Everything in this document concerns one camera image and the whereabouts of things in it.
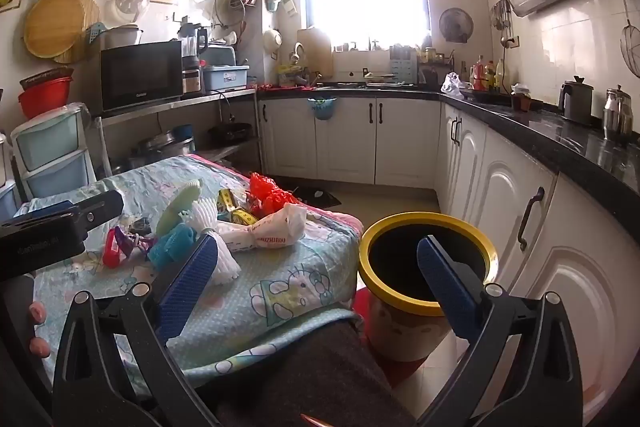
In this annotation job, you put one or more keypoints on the hanging kitchen utensils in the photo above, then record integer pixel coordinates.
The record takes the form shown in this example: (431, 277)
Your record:
(502, 17)

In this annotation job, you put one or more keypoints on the teal storage box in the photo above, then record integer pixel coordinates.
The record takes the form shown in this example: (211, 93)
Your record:
(404, 67)

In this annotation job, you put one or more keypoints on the black wok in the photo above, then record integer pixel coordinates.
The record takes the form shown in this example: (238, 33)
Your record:
(230, 132)

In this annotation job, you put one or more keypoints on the white plastic bag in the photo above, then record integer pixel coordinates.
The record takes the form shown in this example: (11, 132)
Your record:
(452, 84)

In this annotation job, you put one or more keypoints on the blue hanging basket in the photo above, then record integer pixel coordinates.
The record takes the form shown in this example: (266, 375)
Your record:
(321, 109)

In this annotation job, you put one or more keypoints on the red plastic basin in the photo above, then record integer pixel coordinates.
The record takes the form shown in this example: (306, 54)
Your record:
(45, 99)

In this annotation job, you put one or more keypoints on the grey electric kettle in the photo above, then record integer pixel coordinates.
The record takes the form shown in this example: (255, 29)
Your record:
(575, 104)

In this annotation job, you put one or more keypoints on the kitchen faucet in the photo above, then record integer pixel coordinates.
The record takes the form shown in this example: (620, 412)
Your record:
(298, 52)

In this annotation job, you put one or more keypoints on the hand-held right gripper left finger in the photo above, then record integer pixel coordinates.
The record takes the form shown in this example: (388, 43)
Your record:
(187, 287)

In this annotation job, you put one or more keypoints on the white paper wrapper red print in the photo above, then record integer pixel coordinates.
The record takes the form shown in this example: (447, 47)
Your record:
(270, 232)

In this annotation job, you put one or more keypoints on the light green sponge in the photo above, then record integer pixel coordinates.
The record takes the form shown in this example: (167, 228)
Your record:
(177, 207)

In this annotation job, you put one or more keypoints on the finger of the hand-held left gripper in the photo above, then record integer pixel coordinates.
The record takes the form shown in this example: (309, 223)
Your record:
(45, 209)
(100, 209)

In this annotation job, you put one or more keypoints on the cooking oil bottle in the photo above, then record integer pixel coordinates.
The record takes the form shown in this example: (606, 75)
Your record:
(502, 79)

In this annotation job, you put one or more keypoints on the dark floor mat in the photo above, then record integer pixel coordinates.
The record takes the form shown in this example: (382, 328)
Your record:
(315, 197)

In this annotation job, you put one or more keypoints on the white pot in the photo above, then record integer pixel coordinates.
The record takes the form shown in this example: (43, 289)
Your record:
(122, 37)

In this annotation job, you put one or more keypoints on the red and purple small toy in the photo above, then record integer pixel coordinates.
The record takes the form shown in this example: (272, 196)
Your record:
(112, 249)

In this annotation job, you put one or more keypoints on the shiny steel kettle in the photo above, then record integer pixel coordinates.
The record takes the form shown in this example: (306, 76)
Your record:
(617, 117)

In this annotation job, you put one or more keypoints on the round bamboo tray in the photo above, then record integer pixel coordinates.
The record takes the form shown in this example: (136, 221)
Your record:
(55, 24)

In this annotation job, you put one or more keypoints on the black stone countertop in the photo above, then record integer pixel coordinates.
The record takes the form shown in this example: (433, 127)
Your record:
(560, 142)

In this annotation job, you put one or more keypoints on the beige cutting board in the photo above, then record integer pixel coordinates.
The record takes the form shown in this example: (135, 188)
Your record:
(316, 52)

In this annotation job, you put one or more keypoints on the dark wrapper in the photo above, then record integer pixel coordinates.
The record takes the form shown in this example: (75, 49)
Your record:
(140, 226)

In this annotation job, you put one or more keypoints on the blue mesh scrubber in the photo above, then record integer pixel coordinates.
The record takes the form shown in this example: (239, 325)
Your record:
(170, 247)

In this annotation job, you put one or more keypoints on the black microwave oven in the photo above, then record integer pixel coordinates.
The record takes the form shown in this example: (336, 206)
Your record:
(140, 77)

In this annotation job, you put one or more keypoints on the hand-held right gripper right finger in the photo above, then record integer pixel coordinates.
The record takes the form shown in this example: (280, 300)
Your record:
(447, 287)

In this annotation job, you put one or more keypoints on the steel cooking pot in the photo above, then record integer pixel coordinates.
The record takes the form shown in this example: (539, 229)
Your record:
(160, 147)

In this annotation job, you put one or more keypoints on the white hanging colander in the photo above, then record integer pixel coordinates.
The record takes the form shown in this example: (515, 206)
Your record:
(272, 41)

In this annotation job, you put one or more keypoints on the steel kitchen rack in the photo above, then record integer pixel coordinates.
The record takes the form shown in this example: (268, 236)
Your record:
(165, 104)

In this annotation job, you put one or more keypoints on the plastic drawer unit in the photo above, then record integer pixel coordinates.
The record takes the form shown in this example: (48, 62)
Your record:
(50, 152)

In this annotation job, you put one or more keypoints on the black blender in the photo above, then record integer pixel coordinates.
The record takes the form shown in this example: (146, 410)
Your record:
(192, 57)

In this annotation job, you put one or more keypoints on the red label bottle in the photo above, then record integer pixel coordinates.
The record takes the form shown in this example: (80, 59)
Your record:
(479, 77)

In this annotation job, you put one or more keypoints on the black tray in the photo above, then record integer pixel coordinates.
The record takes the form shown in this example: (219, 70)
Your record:
(485, 97)

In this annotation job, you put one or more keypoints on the red jar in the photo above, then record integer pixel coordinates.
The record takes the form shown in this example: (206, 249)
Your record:
(520, 99)

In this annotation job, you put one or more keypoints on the yellow liquid bottle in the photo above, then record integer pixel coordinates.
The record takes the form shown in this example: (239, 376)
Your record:
(490, 79)

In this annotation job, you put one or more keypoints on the wall power socket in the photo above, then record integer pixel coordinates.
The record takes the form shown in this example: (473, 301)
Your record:
(511, 42)

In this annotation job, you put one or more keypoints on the clear plastic dome lid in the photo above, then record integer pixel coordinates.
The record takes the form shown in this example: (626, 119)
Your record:
(131, 2)

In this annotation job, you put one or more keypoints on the blue round container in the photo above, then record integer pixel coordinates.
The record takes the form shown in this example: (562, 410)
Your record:
(182, 131)

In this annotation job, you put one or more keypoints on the cartoon printed blanket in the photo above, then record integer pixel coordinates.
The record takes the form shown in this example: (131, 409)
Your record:
(280, 267)

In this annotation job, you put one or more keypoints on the yellow tape measure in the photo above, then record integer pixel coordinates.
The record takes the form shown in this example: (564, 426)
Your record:
(235, 207)

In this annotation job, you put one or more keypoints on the yellow rimmed trash bin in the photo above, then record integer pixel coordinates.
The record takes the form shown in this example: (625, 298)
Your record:
(385, 297)

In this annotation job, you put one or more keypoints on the white kitchen cabinets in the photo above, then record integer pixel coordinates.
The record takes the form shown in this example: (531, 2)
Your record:
(400, 142)

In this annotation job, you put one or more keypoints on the blue dish rack box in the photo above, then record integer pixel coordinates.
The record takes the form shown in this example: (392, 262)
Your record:
(225, 74)

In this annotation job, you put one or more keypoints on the person's left hand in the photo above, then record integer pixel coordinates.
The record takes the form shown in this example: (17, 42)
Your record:
(37, 312)

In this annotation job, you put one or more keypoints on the spice rack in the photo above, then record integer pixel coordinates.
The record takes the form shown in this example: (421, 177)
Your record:
(432, 67)

